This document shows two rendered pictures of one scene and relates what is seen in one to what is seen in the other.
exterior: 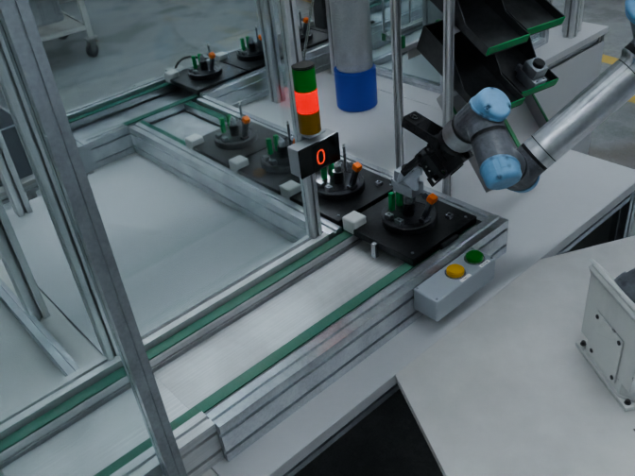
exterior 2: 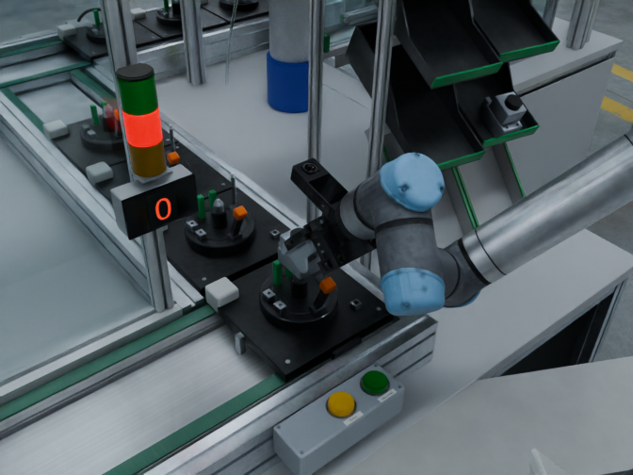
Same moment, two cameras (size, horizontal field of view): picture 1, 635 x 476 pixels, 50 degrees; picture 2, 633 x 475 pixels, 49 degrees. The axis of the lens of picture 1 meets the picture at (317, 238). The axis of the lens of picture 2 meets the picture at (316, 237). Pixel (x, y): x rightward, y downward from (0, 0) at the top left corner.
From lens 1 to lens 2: 0.58 m
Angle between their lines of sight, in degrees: 3
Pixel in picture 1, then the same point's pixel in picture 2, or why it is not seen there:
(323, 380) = not seen: outside the picture
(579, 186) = (550, 267)
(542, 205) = (495, 290)
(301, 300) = (115, 414)
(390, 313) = (232, 461)
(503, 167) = (413, 290)
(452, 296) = (328, 446)
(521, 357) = not seen: outside the picture
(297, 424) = not seen: outside the picture
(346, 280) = (189, 385)
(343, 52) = (278, 34)
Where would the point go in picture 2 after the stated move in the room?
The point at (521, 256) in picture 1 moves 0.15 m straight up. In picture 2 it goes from (450, 371) to (462, 311)
